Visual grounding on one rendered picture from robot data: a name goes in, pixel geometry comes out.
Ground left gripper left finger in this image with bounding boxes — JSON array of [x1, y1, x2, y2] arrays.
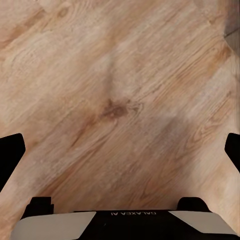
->
[[0, 133, 26, 192]]

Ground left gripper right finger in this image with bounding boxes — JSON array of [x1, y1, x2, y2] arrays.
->
[[224, 132, 240, 172]]

